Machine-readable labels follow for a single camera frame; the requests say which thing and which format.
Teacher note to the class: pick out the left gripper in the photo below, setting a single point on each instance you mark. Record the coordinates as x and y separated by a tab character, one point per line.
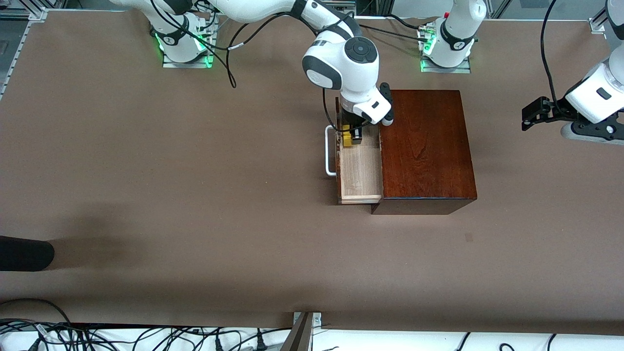
559	108

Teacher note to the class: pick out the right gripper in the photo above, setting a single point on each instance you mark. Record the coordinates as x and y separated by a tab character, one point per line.
350	119

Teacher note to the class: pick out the yellow block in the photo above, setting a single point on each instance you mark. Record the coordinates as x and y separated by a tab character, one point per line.
347	139

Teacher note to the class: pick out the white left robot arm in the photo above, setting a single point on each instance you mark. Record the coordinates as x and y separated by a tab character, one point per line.
456	29

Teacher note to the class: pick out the dark brown wooden cabinet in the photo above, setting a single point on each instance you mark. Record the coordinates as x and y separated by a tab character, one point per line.
424	146

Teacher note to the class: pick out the grey electronics box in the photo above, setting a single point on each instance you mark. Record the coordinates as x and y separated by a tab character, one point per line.
341	5

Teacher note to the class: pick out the grey angled metal strut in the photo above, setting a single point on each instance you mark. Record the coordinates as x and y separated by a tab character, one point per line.
298	336

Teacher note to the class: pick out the black rounded object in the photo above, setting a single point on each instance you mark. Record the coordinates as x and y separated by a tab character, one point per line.
24	253

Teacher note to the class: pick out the aluminium frame profile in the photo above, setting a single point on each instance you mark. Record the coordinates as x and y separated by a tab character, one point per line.
29	12
597	24

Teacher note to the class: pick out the silver corner bracket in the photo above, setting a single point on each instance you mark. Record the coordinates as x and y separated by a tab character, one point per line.
317	319

